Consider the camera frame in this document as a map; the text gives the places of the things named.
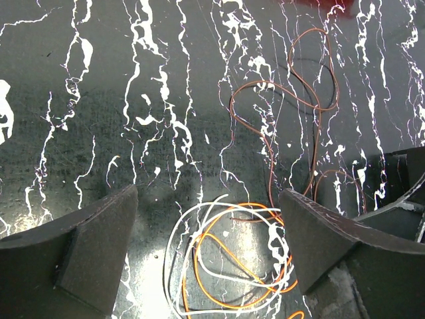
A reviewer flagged orange wire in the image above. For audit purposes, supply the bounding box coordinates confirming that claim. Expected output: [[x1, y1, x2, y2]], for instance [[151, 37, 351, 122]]
[[181, 202, 305, 319]]

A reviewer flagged white wire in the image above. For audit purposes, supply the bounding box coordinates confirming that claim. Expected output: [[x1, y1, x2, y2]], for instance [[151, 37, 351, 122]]
[[162, 194, 295, 317]]

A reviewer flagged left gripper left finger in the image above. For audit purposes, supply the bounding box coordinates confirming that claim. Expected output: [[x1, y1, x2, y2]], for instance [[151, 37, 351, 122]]
[[1, 185, 138, 318]]

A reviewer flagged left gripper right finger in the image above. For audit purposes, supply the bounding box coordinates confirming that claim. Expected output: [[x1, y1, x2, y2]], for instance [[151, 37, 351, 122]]
[[280, 189, 424, 318]]

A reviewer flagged brown wire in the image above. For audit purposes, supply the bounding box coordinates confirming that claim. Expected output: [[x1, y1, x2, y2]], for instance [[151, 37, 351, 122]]
[[228, 28, 368, 222]]

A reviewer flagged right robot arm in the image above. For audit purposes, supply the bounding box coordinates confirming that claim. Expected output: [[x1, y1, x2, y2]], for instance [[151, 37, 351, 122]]
[[355, 146, 424, 243]]

